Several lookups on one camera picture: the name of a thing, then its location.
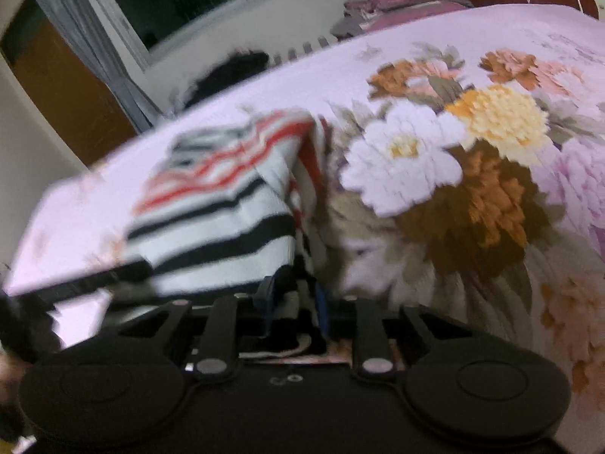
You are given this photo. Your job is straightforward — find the striped black white red shirt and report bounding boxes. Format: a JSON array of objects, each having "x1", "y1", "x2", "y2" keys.
[{"x1": 124, "y1": 108, "x2": 332, "y2": 361}]

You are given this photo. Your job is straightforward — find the grey curtain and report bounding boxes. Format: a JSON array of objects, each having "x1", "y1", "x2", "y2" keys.
[{"x1": 23, "y1": 0, "x2": 167, "y2": 134}]

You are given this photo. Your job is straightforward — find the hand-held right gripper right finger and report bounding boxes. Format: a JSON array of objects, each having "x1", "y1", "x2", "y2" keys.
[{"x1": 313, "y1": 285, "x2": 474, "y2": 381}]

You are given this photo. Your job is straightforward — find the black clothes pile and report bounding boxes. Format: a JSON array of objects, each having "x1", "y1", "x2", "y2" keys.
[{"x1": 181, "y1": 50, "x2": 271, "y2": 109}]

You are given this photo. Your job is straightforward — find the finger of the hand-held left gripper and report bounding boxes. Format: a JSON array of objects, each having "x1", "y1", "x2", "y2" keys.
[{"x1": 0, "y1": 262, "x2": 159, "y2": 315}]

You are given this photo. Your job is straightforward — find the stack of folded bedding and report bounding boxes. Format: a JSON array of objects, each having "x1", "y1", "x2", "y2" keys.
[{"x1": 331, "y1": 0, "x2": 474, "y2": 42}]

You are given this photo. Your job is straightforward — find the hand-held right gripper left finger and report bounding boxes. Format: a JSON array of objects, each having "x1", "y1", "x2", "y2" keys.
[{"x1": 116, "y1": 274, "x2": 285, "y2": 380}]

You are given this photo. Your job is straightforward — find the brown wooden door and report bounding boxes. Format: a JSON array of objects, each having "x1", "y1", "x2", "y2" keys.
[{"x1": 0, "y1": 0, "x2": 139, "y2": 167}]

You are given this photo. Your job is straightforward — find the grey white striped cloth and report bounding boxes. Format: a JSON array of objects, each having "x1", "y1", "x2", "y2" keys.
[{"x1": 268, "y1": 34, "x2": 337, "y2": 65}]

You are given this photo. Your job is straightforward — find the floral pink bedsheet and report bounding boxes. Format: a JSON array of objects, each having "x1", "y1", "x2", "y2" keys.
[{"x1": 0, "y1": 4, "x2": 605, "y2": 454}]

